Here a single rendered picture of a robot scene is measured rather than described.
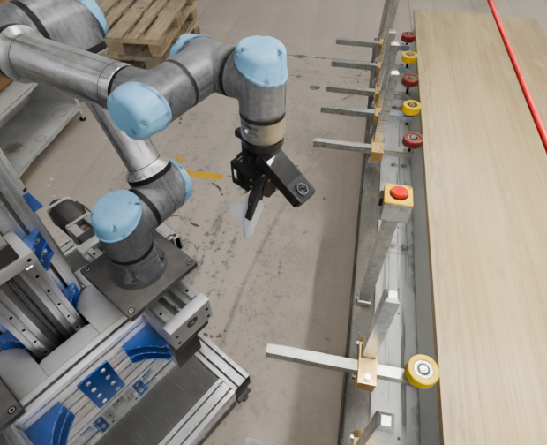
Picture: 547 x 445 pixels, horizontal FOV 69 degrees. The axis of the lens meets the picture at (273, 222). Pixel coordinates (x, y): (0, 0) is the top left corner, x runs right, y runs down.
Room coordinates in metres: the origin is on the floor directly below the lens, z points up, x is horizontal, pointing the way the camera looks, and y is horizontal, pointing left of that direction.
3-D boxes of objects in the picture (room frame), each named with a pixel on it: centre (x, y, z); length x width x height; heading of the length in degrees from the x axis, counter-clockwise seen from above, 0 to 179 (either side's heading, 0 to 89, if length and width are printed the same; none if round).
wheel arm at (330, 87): (1.91, -0.50, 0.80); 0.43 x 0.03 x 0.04; 78
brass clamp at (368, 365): (0.44, -0.26, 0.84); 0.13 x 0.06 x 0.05; 168
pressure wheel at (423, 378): (0.40, -0.39, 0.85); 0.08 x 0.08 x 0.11
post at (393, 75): (1.44, -0.46, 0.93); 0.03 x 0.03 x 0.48; 78
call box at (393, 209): (0.72, -0.32, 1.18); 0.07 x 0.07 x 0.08; 78
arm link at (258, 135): (0.56, 0.02, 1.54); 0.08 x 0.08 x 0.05
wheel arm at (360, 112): (1.66, -0.44, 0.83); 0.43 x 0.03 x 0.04; 78
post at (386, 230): (0.72, -0.32, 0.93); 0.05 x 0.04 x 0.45; 168
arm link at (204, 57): (0.60, 0.11, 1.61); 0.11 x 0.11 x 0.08; 57
